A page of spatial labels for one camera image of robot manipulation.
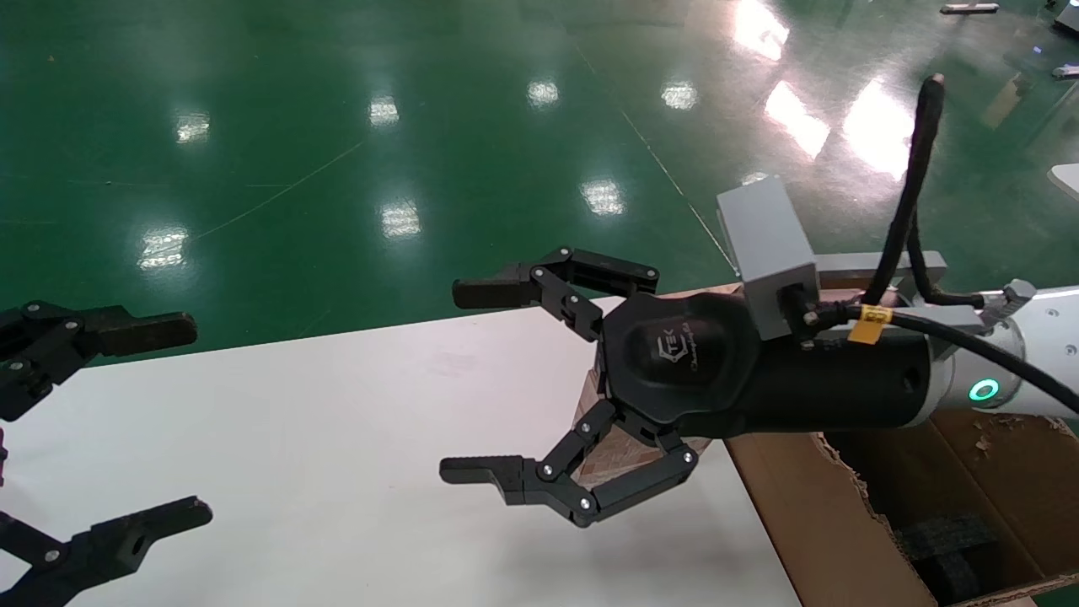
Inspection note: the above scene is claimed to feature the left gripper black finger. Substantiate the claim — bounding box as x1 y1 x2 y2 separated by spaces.
0 496 213 607
0 301 197 422

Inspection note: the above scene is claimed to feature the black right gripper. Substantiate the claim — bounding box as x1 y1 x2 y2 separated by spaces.
439 247 932 529

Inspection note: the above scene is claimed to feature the small cardboard box with hole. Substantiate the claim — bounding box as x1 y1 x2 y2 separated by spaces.
573 371 717 492

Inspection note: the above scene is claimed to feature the big open cardboard box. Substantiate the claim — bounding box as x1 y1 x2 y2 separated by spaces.
727 289 1079 607

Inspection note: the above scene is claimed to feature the wooden board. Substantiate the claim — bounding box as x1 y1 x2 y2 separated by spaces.
653 285 747 300

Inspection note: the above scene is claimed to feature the black foam block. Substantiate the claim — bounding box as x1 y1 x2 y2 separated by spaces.
894 513 1006 604

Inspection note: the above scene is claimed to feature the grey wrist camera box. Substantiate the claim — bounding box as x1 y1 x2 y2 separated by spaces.
717 175 949 342

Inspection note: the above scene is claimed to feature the thick black cable yellow tag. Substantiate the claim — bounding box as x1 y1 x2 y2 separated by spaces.
797 305 1079 416

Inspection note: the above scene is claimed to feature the black braided cable loop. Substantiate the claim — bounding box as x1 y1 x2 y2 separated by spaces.
864 74 985 309

